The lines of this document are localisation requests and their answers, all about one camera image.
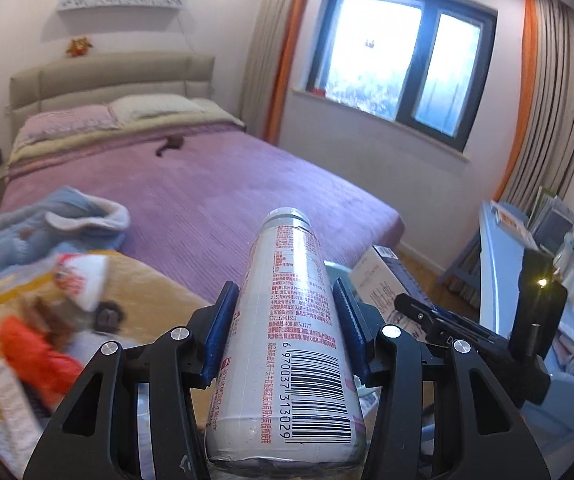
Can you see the white paper packet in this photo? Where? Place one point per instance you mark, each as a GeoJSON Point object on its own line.
{"type": "Point", "coordinates": [14, 400]}

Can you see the dark framed window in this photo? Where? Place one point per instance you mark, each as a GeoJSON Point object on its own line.
{"type": "Point", "coordinates": [397, 55]}

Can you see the beige padded headboard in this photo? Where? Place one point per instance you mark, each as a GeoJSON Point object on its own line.
{"type": "Point", "coordinates": [107, 77]}

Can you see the light blue fleece jacket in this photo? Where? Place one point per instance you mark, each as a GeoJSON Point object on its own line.
{"type": "Point", "coordinates": [27, 230]}

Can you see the white printed cardboard box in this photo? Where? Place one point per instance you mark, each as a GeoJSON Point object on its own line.
{"type": "Point", "coordinates": [382, 275]}

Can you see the light blue desk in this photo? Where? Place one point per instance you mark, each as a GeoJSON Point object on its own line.
{"type": "Point", "coordinates": [497, 280]}

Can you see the blue chair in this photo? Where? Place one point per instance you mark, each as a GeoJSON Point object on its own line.
{"type": "Point", "coordinates": [567, 410]}

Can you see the bed with purple bedspread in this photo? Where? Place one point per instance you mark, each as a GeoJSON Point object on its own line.
{"type": "Point", "coordinates": [242, 185]}

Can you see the beige curtain with orange edge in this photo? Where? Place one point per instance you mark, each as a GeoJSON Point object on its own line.
{"type": "Point", "coordinates": [552, 110]}
{"type": "Point", "coordinates": [277, 55]}

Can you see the beige folded quilt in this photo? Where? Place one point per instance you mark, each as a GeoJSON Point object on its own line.
{"type": "Point", "coordinates": [87, 140]}

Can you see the book with orange cover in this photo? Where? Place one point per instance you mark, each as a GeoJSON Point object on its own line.
{"type": "Point", "coordinates": [509, 221]}

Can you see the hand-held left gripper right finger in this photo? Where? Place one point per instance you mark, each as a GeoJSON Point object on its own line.
{"type": "Point", "coordinates": [349, 325]}

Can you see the yellow printed blanket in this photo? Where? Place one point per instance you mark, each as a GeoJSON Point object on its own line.
{"type": "Point", "coordinates": [152, 290]}

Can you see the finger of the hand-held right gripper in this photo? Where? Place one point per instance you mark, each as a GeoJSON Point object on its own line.
{"type": "Point", "coordinates": [417, 305]}
{"type": "Point", "coordinates": [487, 342]}

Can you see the white bottle with red print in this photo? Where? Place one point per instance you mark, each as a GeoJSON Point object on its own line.
{"type": "Point", "coordinates": [287, 320]}

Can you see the cream patterned pillow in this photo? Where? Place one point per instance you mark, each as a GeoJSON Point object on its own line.
{"type": "Point", "coordinates": [154, 107]}

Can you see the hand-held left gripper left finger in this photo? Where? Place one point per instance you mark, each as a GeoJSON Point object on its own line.
{"type": "Point", "coordinates": [219, 330]}

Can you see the orange plush toy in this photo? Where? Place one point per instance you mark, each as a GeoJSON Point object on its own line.
{"type": "Point", "coordinates": [79, 46]}

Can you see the pink pillow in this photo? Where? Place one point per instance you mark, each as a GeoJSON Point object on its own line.
{"type": "Point", "coordinates": [64, 122]}

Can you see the white and red snack packet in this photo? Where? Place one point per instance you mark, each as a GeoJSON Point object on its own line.
{"type": "Point", "coordinates": [84, 282]}

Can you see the leaning picture frames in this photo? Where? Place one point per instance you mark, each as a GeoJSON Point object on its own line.
{"type": "Point", "coordinates": [552, 220]}

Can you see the orange red mesh item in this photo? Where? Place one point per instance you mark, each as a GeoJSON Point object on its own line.
{"type": "Point", "coordinates": [32, 360]}

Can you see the white carved wall shelf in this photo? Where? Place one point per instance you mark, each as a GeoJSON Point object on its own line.
{"type": "Point", "coordinates": [122, 2]}

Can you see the dark brown cloth item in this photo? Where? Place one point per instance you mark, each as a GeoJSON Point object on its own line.
{"type": "Point", "coordinates": [171, 144]}

